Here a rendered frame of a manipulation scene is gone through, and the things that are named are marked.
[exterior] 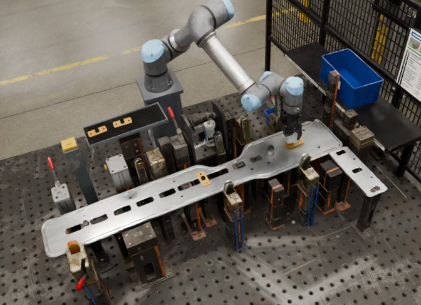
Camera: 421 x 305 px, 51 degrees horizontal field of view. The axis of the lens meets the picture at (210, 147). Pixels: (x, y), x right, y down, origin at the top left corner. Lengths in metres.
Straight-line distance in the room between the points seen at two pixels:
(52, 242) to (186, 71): 2.73
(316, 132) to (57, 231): 1.24
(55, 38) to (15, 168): 2.74
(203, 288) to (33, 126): 2.56
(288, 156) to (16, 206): 1.43
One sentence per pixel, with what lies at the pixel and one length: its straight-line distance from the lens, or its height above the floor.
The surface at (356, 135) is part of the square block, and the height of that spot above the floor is 1.06.
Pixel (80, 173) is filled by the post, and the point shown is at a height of 0.99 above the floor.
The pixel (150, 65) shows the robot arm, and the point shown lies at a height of 1.26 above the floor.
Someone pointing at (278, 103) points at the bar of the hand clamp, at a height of 1.14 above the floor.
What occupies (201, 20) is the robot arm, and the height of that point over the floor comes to 1.58.
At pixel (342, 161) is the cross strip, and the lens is 2.07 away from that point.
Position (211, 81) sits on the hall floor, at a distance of 4.15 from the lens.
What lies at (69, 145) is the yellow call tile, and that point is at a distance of 2.04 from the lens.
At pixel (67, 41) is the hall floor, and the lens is 5.16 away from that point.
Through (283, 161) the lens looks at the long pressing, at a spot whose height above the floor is 1.00.
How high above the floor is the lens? 2.49
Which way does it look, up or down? 45 degrees down
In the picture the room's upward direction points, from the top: 6 degrees counter-clockwise
